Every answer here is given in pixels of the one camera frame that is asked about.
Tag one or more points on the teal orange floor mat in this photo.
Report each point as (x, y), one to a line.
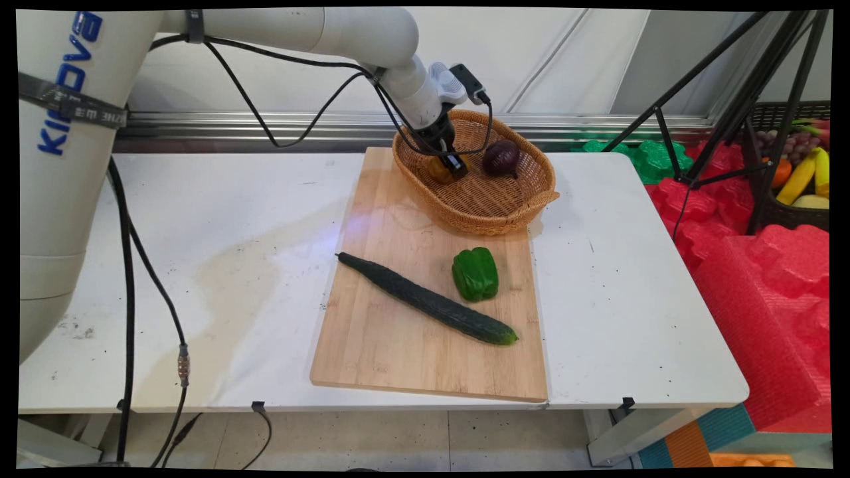
(690, 441)

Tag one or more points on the long yellow toy banana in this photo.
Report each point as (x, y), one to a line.
(797, 179)

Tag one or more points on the woven wicker basket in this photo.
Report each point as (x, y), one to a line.
(491, 199)

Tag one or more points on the wooden cutting board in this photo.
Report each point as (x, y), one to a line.
(425, 358)

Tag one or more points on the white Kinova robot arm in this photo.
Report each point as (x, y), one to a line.
(60, 219)

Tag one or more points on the aluminium wall rail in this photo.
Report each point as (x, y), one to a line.
(564, 126)

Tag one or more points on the red foam sheets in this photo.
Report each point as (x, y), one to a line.
(764, 299)

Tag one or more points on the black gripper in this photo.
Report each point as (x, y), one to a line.
(439, 136)

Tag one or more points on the green toy bell pepper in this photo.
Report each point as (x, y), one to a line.
(475, 275)

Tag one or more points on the purple toy onion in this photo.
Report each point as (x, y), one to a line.
(501, 158)

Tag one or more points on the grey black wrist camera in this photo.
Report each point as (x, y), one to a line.
(469, 83)

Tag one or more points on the orange toy bell pepper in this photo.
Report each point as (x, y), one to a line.
(435, 171)

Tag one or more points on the orange toy fruit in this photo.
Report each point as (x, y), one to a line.
(781, 174)

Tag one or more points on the white table leg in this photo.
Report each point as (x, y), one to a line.
(631, 438)

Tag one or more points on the dark green toy cucumber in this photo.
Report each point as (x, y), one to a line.
(431, 304)

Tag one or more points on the purple toy grapes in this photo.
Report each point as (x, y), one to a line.
(793, 146)

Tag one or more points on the black basket with fruit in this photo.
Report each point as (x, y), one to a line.
(790, 216)

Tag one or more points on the pale yellow toy fruit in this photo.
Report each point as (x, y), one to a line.
(811, 202)

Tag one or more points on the white vented camera mount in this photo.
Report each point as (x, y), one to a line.
(448, 83)

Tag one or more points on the black tripod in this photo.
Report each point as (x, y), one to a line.
(730, 113)

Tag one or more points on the short yellow toy banana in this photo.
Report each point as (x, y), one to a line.
(822, 172)

